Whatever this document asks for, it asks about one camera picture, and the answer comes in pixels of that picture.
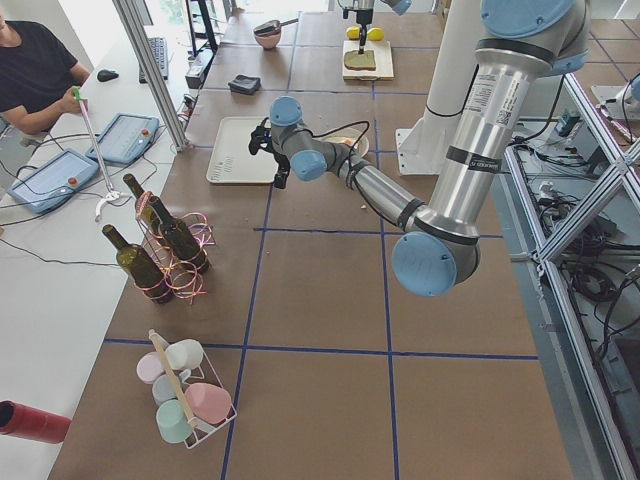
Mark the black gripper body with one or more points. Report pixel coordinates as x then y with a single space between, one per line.
363 16
278 161

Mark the bread slice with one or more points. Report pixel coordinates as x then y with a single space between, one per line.
352 60

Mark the white round plate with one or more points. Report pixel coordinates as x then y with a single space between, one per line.
361 142

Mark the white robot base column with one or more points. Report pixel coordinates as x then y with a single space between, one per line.
421 149

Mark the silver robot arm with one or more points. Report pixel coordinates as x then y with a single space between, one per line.
398 6
524 40

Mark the white bear tray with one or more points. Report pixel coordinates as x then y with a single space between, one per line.
231 161

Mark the left yellow lemon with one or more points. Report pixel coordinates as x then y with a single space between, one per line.
376 34

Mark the wooden cutting board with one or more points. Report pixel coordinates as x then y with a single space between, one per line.
383 56

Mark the grey folded cloth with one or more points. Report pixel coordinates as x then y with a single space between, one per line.
247 85

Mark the fried egg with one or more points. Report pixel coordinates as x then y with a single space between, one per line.
341 140

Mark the pink bowl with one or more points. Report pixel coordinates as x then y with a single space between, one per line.
267 38

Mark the metal scoop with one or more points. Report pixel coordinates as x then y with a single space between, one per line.
272 27

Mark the far blue teach pendant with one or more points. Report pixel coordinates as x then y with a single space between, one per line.
126 138

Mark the blue teach pendant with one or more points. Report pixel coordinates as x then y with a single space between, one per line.
55 182
126 138

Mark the pink grabber stick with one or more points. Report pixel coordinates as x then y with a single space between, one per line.
112 195

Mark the dark green wine bottle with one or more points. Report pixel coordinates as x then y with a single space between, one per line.
138 264

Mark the black computer mouse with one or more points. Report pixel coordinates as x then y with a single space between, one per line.
105 75

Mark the white cup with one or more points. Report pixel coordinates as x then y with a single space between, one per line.
185 354

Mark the near blue teach pendant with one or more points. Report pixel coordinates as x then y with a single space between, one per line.
55 182

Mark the person in black shirt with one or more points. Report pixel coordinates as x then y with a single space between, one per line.
38 74

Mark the pink cup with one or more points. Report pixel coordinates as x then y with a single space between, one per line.
209 402

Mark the mint green cup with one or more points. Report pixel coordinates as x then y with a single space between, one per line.
172 422

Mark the red cylinder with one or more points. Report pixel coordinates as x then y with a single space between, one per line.
30 423

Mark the copper wire bottle rack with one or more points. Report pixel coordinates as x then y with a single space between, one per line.
182 277

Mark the aluminium frame post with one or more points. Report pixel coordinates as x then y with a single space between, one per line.
134 28

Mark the white wire cup rack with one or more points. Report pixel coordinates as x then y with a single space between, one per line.
166 384

